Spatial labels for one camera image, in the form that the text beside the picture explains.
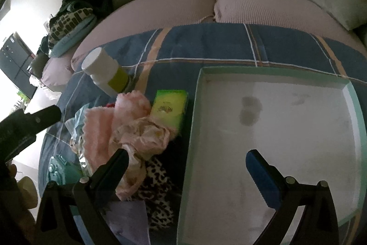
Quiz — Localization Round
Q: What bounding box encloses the white pill bottle green label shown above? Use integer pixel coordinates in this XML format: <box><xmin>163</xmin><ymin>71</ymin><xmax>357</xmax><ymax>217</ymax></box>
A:
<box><xmin>81</xmin><ymin>47</ymin><xmax>131</xmax><ymax>97</ymax></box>

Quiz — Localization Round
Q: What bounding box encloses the clear plastic bag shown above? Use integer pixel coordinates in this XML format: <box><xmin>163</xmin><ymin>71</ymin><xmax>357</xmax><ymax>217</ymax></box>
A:
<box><xmin>65</xmin><ymin>105</ymin><xmax>91</xmax><ymax>174</ymax></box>

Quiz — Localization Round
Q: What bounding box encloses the pink fuzzy sock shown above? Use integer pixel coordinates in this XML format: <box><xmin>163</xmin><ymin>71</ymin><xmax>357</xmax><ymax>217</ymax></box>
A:
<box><xmin>83</xmin><ymin>91</ymin><xmax>151</xmax><ymax>171</ymax></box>

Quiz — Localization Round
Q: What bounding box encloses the pink seat cushion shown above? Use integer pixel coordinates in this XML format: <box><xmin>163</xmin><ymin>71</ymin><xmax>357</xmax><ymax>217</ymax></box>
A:
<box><xmin>71</xmin><ymin>0</ymin><xmax>216</xmax><ymax>70</ymax></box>
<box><xmin>41</xmin><ymin>54</ymin><xmax>74</xmax><ymax>92</ymax></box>
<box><xmin>214</xmin><ymin>0</ymin><xmax>364</xmax><ymax>51</ymax></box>

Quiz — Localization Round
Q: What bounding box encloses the white tray with green rim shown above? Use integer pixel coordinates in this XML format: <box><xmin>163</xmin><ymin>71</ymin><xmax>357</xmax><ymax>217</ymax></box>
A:
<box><xmin>177</xmin><ymin>67</ymin><xmax>366</xmax><ymax>244</ymax></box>

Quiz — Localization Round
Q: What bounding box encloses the blue plaid cloth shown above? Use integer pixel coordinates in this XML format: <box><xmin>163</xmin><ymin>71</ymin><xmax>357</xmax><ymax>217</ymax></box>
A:
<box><xmin>39</xmin><ymin>22</ymin><xmax>367</xmax><ymax>245</ymax></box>

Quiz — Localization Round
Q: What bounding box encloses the leopard print scrunchie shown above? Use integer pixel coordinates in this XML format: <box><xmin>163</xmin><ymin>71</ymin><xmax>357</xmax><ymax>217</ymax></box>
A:
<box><xmin>131</xmin><ymin>156</ymin><xmax>174</xmax><ymax>231</ymax></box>

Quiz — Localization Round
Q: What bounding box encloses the dark cabinet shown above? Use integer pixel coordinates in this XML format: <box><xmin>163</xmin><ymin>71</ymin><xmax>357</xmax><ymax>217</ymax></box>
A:
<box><xmin>1</xmin><ymin>32</ymin><xmax>37</xmax><ymax>99</ymax></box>

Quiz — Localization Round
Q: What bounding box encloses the white grey throw pillow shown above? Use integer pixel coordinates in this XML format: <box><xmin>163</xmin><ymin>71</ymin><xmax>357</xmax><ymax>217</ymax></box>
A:
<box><xmin>309</xmin><ymin>0</ymin><xmax>366</xmax><ymax>31</ymax></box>

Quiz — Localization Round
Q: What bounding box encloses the pink seat cushion right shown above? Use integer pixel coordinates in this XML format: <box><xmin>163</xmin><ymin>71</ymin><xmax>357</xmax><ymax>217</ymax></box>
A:
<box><xmin>214</xmin><ymin>0</ymin><xmax>364</xmax><ymax>51</ymax></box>

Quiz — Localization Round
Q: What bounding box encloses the teal plastic lid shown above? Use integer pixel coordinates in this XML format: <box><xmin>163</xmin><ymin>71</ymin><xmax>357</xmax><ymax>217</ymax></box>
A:
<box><xmin>47</xmin><ymin>155</ymin><xmax>83</xmax><ymax>185</ymax></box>

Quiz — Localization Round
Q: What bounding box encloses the pink seat cushion far left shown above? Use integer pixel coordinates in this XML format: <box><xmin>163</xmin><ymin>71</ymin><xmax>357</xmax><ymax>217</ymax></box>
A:
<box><xmin>41</xmin><ymin>54</ymin><xmax>74</xmax><ymax>92</ymax></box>

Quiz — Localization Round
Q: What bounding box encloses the beige pink cloth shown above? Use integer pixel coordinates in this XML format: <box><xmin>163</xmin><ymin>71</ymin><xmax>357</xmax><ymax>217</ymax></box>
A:
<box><xmin>108</xmin><ymin>117</ymin><xmax>178</xmax><ymax>201</ymax></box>

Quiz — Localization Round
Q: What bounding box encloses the purple cloth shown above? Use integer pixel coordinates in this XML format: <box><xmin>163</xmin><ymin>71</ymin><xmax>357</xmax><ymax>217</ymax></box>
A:
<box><xmin>105</xmin><ymin>201</ymin><xmax>150</xmax><ymax>245</ymax></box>

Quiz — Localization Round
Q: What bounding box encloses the green yellow small box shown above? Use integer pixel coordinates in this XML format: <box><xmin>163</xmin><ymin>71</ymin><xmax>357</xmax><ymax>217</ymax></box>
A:
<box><xmin>150</xmin><ymin>90</ymin><xmax>189</xmax><ymax>131</ymax></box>

